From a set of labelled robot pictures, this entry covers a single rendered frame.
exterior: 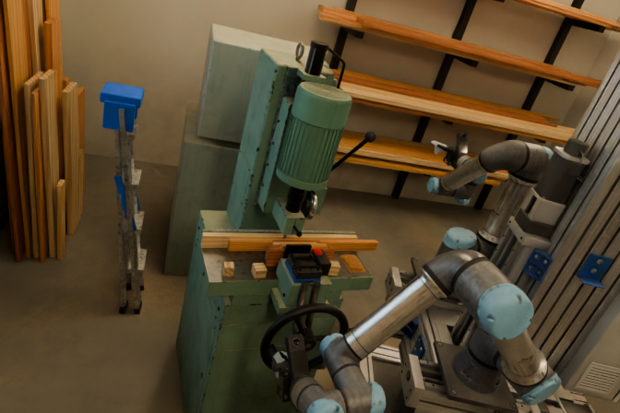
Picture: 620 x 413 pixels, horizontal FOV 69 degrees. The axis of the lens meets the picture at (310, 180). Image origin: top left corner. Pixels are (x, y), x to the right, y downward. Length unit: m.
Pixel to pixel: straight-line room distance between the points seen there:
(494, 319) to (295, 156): 0.72
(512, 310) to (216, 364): 1.05
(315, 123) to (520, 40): 3.45
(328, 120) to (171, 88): 2.60
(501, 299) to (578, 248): 0.60
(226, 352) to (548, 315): 1.09
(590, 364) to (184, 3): 3.24
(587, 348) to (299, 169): 1.14
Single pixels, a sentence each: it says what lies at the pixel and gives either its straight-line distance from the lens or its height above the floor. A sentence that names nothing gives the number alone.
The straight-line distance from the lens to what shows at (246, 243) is 1.58.
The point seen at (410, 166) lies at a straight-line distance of 3.94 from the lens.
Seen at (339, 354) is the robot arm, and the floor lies 1.00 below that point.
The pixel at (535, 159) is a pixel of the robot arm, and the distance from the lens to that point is 1.82.
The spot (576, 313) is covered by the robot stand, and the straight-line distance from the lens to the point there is 1.78.
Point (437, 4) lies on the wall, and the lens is 4.12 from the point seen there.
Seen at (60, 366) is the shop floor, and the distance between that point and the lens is 2.42.
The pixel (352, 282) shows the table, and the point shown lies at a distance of 1.65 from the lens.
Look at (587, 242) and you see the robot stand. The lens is 1.62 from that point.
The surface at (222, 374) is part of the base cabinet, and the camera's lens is 1.78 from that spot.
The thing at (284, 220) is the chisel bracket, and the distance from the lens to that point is 1.53.
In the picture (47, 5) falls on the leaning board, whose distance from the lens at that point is 3.01.
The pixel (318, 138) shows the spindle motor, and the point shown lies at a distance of 1.37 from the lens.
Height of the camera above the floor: 1.83
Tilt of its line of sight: 25 degrees down
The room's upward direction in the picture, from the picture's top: 16 degrees clockwise
